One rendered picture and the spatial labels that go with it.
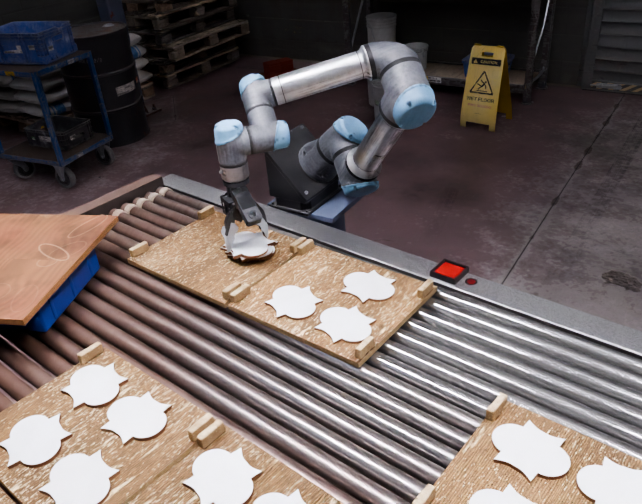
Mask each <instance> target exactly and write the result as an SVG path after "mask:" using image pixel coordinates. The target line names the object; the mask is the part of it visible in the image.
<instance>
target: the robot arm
mask: <svg viewBox="0 0 642 504"><path fill-rule="evenodd" d="M365 78H366V79H368V80H370V81H371V80H375V79H380V81H381V84H382V86H383V89H384V95H383V97H382V99H381V100H380V102H379V114H378V116H377V117H376V119H375V120H374V122H373V124H372V125H371V127H370V129H369V130H368V129H367V128H366V126H365V125H364V124H363V123H362V122H361V121H359V120H358V119H357V118H355V117H352V116H342V117H341V118H339V119H338V120H337V121H335V122H334V123H333V125H332V126H331V127H330V128H329V129H328V130H327V131H326V132H325V133H324V134H323V135H322V136H321V137H320V138H319V139H316V140H314V141H311V142H309V143H307V144H305V145H304V146H303V147H302V148H301V149H300V151H299V162H300V165H301V167H302V169H303V170H304V172H305V173H306V174H307V175H308V176H309V177H310V178H312V179H313V180H315V181H318V182H321V183H326V182H329V181H331V180H332V179H333V178H334V177H335V176H336V175H337V174H338V177H339V180H340V184H341V188H342V189H343V192H344V194H345V195H346V196H347V197H361V196H365V195H368V194H370V193H373V192H374V191H376V190H377V189H378V188H379V181H378V180H377V176H378V175H379V173H380V172H381V169H382V161H383V159H384V158H385V157H386V155H387V154H388V152H389V151H390V150H391V148H392V147H393V145H394V144H395V143H396V141H397V140H398V138H399V137H400V135H401V134H402V133H403V131H404V130H405V129H406V130H409V129H414V128H417V127H420V126H422V125H423V123H426V122H427V121H429V120H430V119H431V117H432V116H433V115H434V113H435V111H436V100H435V95H434V92H433V90H432V88H431V87H430V84H429V82H428V79H427V77H426V74H425V72H424V69H423V67H422V64H421V61H420V58H419V56H418V55H417V53H416V52H415V51H414V50H413V49H411V48H410V47H408V46H407V45H404V44H401V43H398V42H392V41H377V42H371V43H367V44H364V45H361V46H360V48H359V50H358V51H355V52H352V53H349V54H345V55H342V56H339V57H336V58H333V59H329V60H326V61H323V62H320V63H317V64H313V65H310V66H307V67H304V68H301V69H297V70H294V71H291V72H288V73H285V74H281V75H278V76H275V77H272V78H269V79H266V80H265V79H264V77H263V76H262V75H260V74H249V75H247V76H245V77H243V78H242V79H241V81H240V83H239V90H240V94H241V100H242V101H243V105H244V108H245V112H246V115H247V119H248V123H249V126H245V127H243V126H242V123H241V122H240V121H238V120H224V121H221V122H219V123H217V124H216V125H215V127H214V136H215V145H216V149H217V155H218V160H219V165H220V171H219V174H221V177H222V179H223V185H224V186H225V187H226V189H227V192H226V193H225V194H224V195H221V196H220V199H221V205H222V210H223V213H224V214H225V215H226V217H225V220H224V226H223V227H222V230H221V232H222V235H223V237H224V238H225V246H226V249H227V251H228V252H230V251H231V249H232V248H233V242H234V240H235V237H234V236H235V234H236V232H237V231H238V226H237V225H236V224H235V220H236V221H239V222H240V223H241V222H242V220H244V222H245V224H246V226H248V227H250V226H253V225H258V226H259V229H260V230H262V234H263V235H264V236H265V237H266V238H268V225H267V219H266V215H265V212H264V210H263V209H262V208H261V207H260V206H259V205H258V203H257V202H256V201H255V200H254V199H253V198H252V196H251V194H250V192H249V190H248V188H247V187H246V186H245V185H247V184H248V183H249V168H248V161H247V155H252V154H258V153H264V152H269V151H275V150H279V149H283V148H287V147H288V146H289V144H290V133H289V128H288V125H287V123H286V121H284V120H277V119H276V115H275V112H274V108H273V107H275V106H278V105H281V104H285V103H288V102H291V101H294V100H297V99H301V98H304V97H307V96H310V95H314V94H317V93H320V92H323V91H326V90H330V89H333V88H336V87H339V86H342V85H346V84H349V83H352V82H355V81H358V80H362V79H365ZM226 195H227V196H226ZM224 196H225V197H224ZM223 203H224V208H225V209H224V208H223Z"/></svg>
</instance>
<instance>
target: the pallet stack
mask: <svg viewBox="0 0 642 504"><path fill-rule="evenodd" d="M122 3H126V4H125V5H123V9H124V14H125V18H126V23H127V27H128V32H129V33H134V34H137V35H139V36H141V38H142V39H141V40H140V41H139V42H138V43H137V45H140V46H142V47H144V48H145V49H146V53H145V54H144V55H143V56H142V57H143V58H145V59H148V61H149V63H147V64H146V66H145V67H143V68H142V69H140V70H143V71H147V72H149V73H152V74H153V76H152V77H151V78H150V79H149V80H147V81H153V84H154V83H157V82H159V81H161V80H163V85H164V87H163V89H171V88H173V87H176V86H178V85H181V84H183V83H186V82H188V81H191V80H193V79H195V78H198V77H200V76H202V75H205V74H207V73H209V72H211V71H214V70H216V69H218V68H221V67H223V66H225V65H227V64H230V63H232V62H233V61H235V60H237V59H239V57H240V56H239V50H237V49H238V46H236V41H235V39H236V38H238V37H241V36H244V35H246V34H248V33H250V31H249V24H248V20H240V19H238V20H236V19H235V14H234V7H235V6H237V1H236V0H222V3H223V6H221V7H220V6H219V5H216V4H215V3H216V0H122ZM188 13H189V14H188ZM218 13H220V14H221V19H219V18H213V15H215V14H218ZM232 27H234V30H235V31H233V30H227V29H230V28H232ZM220 44H223V45H220ZM226 53H227V55H226V58H227V60H225V61H223V62H221V63H218V64H216V65H214V66H211V65H210V63H209V62H210V61H209V60H212V59H214V58H216V57H219V56H221V55H224V54H226ZM193 67H195V69H196V72H197V73H195V74H193V75H190V76H188V77H186V78H183V79H181V80H179V81H178V78H177V77H176V76H177V74H178V73H181V72H183V71H185V70H188V69H190V68H193Z"/></svg>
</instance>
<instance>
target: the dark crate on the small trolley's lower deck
mask: <svg viewBox="0 0 642 504"><path fill-rule="evenodd" d="M50 117H51V121H52V124H53V127H54V130H55V134H56V137H57V140H58V143H59V147H60V150H66V151H68V150H70V149H72V148H74V147H76V146H78V145H79V144H81V143H83V142H85V141H87V140H89V139H91V138H93V137H94V136H95V135H93V132H94V131H92V128H91V127H92V126H91V124H90V123H91V121H90V120H91V119H86V118H76V117H66V116H58V115H50ZM44 127H45V130H44V131H43V130H40V129H42V128H44ZM23 129H24V132H25V133H26V135H25V136H27V139H28V140H27V141H28V142H29V144H28V145H31V146H36V147H44V148H51V149H54V148H53V145H52V141H51V138H50V135H49V132H48V129H47V126H46V122H45V119H41V120H39V121H37V122H35V123H33V124H31V125H29V126H26V127H24V128H23Z"/></svg>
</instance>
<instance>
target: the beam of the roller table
mask: <svg viewBox="0 0 642 504"><path fill-rule="evenodd" d="M163 183H164V187H167V188H170V189H172V190H173V191H175V192H178V193H181V194H183V195H186V196H189V197H192V198H195V199H197V200H200V201H203V202H206V203H208V204H211V205H214V206H217V207H220V208H222V205H221V199H220V196H221V195H224V194H225V193H226V191H223V190H220V189H217V188H214V187H211V186H208V185H205V184H202V183H199V182H196V181H193V180H190V179H187V178H184V177H181V176H178V175H175V174H170V175H168V176H165V177H163ZM257 203H258V202H257ZM258 205H259V206H260V207H261V208H262V209H263V210H264V212H265V215H266V219H267V225H269V226H272V227H275V228H278V229H281V230H283V231H286V232H289V233H292V234H294V235H297V236H300V237H306V239H312V240H313V241H314V242H317V243H319V244H322V245H325V246H328V247H330V248H333V249H336V250H339V251H342V252H344V253H347V254H350V255H353V256H355V257H358V258H361V259H364V260H366V261H369V262H372V263H375V264H378V265H380V266H383V267H386V268H389V269H391V270H394V271H397V272H400V273H403V274H405V275H408V276H411V277H414V278H416V279H419V280H422V281H425V282H426V281H427V280H428V279H432V280H433V285H436V286H439V287H441V288H444V289H447V290H450V291H452V292H455V293H458V294H461V295H464V296H466V297H469V298H472V299H475V300H477V301H480V302H483V303H486V304H488V305H491V306H494V307H497V308H500V309H502V310H505V311H508V312H511V313H513V314H516V315H519V316H522V317H525V318H527V319H530V320H533V321H536V322H538V323H541V324H544V325H547V326H549V327H552V328H555V329H558V330H561V331H563V332H566V333H569V334H572V335H574V336H577V337H580V338H583V339H586V340H588V341H591V342H594V343H597V344H599V345H602V346H605V347H608V348H610V349H613V350H616V351H619V352H622V353H624V354H627V355H630V356H633V357H635V358H638V359H641V360H642V331H639V330H636V329H633V328H630V327H627V326H624V325H621V324H618V323H615V322H612V321H609V320H606V319H603V318H600V317H597V316H594V315H591V314H588V313H585V312H582V311H579V310H576V309H573V308H570V307H567V306H564V305H561V304H558V303H556V302H553V301H550V300H547V299H544V298H541V297H538V296H535V295H532V294H529V293H526V292H523V291H520V290H517V289H514V288H511V287H508V286H505V285H502V284H499V283H496V282H493V281H490V280H487V279H484V278H481V277H478V276H475V275H472V274H469V273H467V274H466V275H465V276H464V277H463V278H462V279H461V280H460V281H459V282H457V283H456V284H455V285H453V284H450V283H447V282H444V281H442V280H439V279H436V278H433V277H430V271H431V270H432V269H433V268H434V267H435V266H436V265H437V264H439V263H437V262H434V261H431V260H428V259H425V258H422V257H419V256H416V255H413V254H410V253H407V252H404V251H401V250H398V249H395V248H392V247H389V246H386V245H383V244H380V243H377V242H374V241H371V240H368V239H365V238H362V237H359V236H357V235H354V234H351V233H348V232H345V231H342V230H339V229H336V228H333V227H330V226H327V225H324V224H321V223H318V222H315V221H312V220H309V219H306V218H303V217H300V216H297V215H294V214H291V213H288V212H285V211H282V210H279V209H276V208H273V207H270V206H267V205H264V204H261V203H258ZM468 278H473V279H476V280H477V284H475V285H468V284H466V283H465V280H466V279H468Z"/></svg>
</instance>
